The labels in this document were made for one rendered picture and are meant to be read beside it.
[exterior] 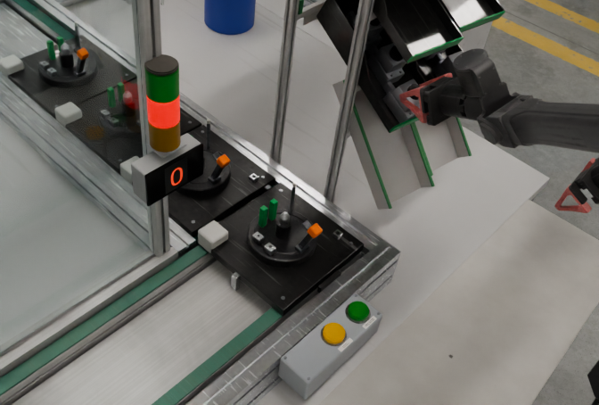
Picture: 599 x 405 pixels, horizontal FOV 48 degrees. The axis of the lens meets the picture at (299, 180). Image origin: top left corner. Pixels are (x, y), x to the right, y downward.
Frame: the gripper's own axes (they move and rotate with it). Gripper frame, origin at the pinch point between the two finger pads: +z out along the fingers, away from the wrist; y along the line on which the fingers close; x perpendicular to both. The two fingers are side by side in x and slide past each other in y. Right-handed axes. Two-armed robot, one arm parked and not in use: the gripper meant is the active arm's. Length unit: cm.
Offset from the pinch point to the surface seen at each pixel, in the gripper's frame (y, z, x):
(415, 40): 0.2, -3.1, -10.7
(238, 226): 31.4, 22.7, 19.8
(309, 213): 17.0, 17.6, 22.7
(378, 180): 5.3, 7.8, 18.0
